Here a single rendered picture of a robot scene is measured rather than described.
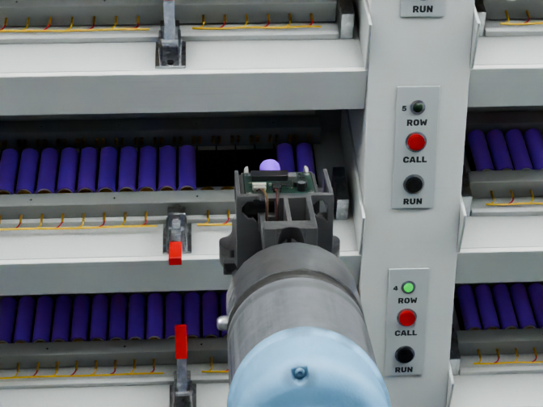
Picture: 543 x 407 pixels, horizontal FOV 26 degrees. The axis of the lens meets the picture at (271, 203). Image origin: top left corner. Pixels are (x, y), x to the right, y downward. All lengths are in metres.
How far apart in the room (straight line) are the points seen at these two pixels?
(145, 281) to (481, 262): 0.33
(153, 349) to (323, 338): 0.61
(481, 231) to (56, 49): 0.45
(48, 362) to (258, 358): 0.64
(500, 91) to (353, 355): 0.51
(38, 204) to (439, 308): 0.41
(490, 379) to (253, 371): 0.66
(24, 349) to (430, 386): 0.43
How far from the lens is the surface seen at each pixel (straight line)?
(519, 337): 1.31
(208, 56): 1.10
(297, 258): 0.76
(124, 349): 1.27
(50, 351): 1.28
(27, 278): 1.17
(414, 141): 1.11
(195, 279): 1.16
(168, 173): 1.21
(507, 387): 1.30
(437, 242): 1.16
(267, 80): 1.08
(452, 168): 1.13
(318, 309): 0.70
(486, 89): 1.12
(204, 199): 1.17
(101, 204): 1.17
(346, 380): 0.65
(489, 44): 1.14
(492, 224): 1.20
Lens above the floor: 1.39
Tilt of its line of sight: 24 degrees down
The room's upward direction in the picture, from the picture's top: straight up
